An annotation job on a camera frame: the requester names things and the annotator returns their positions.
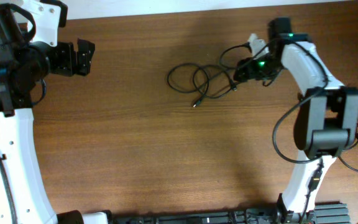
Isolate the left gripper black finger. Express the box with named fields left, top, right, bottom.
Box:
left=76, top=50, right=92, bottom=76
left=77, top=39, right=95, bottom=58

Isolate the thin black cable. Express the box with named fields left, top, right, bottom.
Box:
left=165, top=62, right=239, bottom=108

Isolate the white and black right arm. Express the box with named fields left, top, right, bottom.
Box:
left=234, top=17, right=358, bottom=223

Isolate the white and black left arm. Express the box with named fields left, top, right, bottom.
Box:
left=0, top=1, right=112, bottom=223

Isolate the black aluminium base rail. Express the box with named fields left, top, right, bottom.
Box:
left=112, top=203, right=351, bottom=224

